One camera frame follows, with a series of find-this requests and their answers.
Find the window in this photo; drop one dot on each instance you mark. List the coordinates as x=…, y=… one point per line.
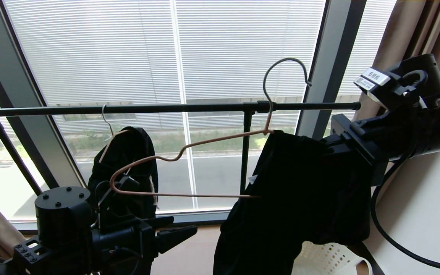
x=243, y=46

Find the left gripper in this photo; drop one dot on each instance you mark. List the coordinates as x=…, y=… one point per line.
x=124, y=244

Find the pink clothes hanger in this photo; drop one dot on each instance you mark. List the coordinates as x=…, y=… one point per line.
x=212, y=140
x=107, y=122

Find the black garment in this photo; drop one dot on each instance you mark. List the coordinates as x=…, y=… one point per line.
x=136, y=152
x=300, y=198

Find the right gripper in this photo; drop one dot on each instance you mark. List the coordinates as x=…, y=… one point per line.
x=426, y=130

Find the black clothes rack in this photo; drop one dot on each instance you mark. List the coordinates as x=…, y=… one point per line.
x=166, y=108

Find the white laundry basket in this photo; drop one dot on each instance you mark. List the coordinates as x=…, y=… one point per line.
x=323, y=259

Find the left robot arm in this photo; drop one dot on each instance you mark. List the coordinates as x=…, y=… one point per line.
x=63, y=217

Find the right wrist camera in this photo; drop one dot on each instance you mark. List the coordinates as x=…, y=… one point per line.
x=388, y=89

